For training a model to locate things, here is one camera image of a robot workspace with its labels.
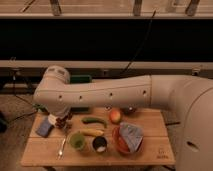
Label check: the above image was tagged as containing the red bowl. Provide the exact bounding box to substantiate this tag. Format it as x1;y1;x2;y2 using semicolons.
112;125;144;155

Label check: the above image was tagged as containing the black cable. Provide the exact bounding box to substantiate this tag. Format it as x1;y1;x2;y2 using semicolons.
119;9;157;75

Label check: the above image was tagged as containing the green plastic tray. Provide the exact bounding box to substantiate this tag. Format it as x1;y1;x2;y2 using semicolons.
36;75;92;113

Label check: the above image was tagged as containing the white paper cup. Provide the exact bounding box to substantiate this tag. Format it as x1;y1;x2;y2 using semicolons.
48;114;57;125

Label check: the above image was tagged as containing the yellow banana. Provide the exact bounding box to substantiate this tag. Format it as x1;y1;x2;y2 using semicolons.
80;129;104;137

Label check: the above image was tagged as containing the dark grapes bunch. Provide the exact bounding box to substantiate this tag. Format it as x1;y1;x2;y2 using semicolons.
55;113;73;129

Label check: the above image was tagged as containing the blue sponge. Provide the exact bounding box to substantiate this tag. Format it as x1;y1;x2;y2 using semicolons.
36;118;53;138

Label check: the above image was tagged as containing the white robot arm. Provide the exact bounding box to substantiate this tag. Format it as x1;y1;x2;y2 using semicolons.
34;65;213;171

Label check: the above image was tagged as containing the wooden folding table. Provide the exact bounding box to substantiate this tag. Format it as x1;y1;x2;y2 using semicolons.
21;108;175;167

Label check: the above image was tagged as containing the red yellow apple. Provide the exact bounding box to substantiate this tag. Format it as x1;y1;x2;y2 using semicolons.
109;109;121;124

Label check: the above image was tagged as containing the grey folded cloth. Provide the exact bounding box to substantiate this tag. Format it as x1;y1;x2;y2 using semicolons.
119;122;143;153

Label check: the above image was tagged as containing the green cucumber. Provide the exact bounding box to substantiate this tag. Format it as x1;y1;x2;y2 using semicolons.
81;117;107;128

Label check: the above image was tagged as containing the green plastic cup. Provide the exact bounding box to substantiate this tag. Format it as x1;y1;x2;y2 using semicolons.
69;133;85;151

